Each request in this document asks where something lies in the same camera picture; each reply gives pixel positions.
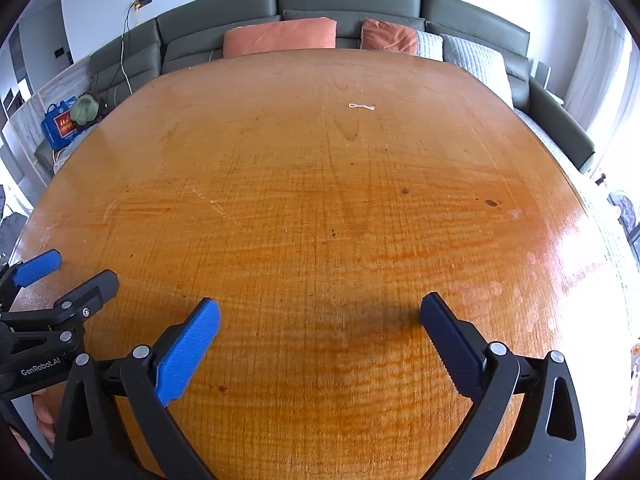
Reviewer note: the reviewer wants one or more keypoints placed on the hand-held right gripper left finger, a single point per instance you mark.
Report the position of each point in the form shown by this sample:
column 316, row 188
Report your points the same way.
column 187, row 350

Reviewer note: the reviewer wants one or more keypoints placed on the dark wall socket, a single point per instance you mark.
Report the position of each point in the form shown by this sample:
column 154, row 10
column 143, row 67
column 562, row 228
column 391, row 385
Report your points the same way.
column 142, row 1

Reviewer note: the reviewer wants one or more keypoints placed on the square rust cushion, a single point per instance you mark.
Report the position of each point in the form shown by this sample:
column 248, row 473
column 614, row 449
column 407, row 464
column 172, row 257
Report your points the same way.
column 390, row 37

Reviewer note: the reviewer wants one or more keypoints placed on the white curtain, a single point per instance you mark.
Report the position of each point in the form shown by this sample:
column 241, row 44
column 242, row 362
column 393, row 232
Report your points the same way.
column 600, row 60

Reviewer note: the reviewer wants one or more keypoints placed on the dark patterned item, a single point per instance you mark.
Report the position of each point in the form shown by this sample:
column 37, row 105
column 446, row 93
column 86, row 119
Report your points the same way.
column 625, row 215

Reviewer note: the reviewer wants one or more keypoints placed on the white box device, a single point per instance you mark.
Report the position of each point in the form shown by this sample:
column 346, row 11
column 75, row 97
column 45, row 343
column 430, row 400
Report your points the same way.
column 542, row 75

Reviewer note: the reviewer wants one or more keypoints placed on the grey wood partition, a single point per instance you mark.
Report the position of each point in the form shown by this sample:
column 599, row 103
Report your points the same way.
column 45, row 95

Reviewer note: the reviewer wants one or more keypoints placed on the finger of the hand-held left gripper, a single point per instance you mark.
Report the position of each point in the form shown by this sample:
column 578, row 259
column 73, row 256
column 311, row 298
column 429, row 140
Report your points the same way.
column 37, row 267
column 95, row 290

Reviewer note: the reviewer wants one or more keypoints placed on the green sofa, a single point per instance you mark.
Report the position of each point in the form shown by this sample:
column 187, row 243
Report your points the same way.
column 345, row 0

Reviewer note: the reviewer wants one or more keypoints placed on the long orange cushion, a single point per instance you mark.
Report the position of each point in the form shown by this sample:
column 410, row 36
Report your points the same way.
column 280, row 37

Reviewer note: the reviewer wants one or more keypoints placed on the blue shopping bag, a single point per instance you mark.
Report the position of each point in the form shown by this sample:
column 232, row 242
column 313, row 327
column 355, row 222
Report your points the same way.
column 57, row 127

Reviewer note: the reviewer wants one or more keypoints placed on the large grey quilted pillow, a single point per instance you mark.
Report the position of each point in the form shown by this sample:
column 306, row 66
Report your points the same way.
column 480, row 67

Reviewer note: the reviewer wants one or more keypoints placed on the small grey quilted pillow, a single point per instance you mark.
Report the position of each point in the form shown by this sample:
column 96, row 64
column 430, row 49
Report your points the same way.
column 430, row 46

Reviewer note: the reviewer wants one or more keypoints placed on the white rubber band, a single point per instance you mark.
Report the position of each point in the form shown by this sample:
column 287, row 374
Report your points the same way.
column 355, row 105

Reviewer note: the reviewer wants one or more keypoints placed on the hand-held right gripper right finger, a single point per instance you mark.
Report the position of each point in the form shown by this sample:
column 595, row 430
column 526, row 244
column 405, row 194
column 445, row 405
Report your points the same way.
column 452, row 345

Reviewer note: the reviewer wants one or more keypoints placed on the green hat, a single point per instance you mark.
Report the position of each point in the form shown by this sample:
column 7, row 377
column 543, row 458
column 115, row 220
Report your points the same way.
column 85, row 107

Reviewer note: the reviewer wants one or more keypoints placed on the person's left hand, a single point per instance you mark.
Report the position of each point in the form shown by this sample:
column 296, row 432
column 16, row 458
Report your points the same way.
column 44, row 417

